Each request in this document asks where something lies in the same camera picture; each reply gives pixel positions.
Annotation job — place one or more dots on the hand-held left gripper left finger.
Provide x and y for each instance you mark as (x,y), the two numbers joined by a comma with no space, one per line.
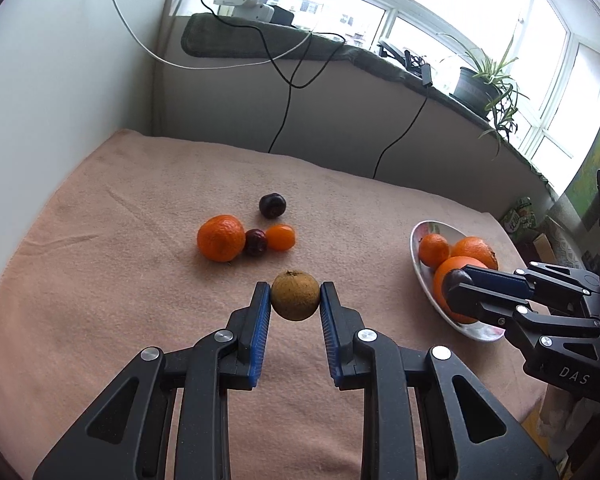
(261,340)

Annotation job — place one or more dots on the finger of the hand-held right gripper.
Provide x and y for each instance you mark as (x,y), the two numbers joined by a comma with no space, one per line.
(480,305)
(495,280)

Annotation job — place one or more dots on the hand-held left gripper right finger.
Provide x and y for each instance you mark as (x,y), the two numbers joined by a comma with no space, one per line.
(330,340)

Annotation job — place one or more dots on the dark purple plum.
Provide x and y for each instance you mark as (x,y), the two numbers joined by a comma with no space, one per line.
(272,205)
(255,242)
(455,280)

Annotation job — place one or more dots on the large bumpy orange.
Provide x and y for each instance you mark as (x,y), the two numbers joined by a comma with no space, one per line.
(472,250)

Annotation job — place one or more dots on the large smooth orange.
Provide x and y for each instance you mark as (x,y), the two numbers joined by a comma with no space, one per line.
(457,264)

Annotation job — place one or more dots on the brown longan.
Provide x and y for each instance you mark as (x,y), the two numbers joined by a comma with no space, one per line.
(295,296)

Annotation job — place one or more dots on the white floral bowl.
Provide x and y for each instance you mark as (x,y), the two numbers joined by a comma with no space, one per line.
(422,280)

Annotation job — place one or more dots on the small mandarin orange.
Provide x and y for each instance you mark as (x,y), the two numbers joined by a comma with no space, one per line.
(434,250)
(221,238)

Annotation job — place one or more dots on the cardboard box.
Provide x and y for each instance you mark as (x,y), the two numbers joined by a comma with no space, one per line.
(544,246)

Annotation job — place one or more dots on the pale fuzzy cloth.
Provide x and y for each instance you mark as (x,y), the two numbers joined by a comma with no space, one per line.
(557,420)

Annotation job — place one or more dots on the green patterned bag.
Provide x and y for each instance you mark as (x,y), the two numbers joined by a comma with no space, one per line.
(519,215)

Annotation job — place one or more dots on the grey patterned cloth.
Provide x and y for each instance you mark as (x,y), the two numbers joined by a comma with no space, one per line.
(570,235)

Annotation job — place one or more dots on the tiny orange kumquat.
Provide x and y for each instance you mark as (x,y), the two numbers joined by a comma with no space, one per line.
(281,238)

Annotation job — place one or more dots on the pink blanket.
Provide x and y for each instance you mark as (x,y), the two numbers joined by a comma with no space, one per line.
(130,310)

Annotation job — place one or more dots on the potted spider plant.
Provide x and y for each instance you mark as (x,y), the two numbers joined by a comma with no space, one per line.
(472,87)

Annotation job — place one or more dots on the flat electronic device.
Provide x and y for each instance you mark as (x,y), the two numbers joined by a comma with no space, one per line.
(402,60)

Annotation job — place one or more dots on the grey windowsill cloth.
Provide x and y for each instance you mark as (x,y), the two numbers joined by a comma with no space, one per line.
(360,57)

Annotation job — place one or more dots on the small black box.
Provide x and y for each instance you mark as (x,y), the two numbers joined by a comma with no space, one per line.
(282,15)

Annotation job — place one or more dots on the white cabinet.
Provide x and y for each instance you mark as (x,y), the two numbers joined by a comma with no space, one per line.
(55,85)

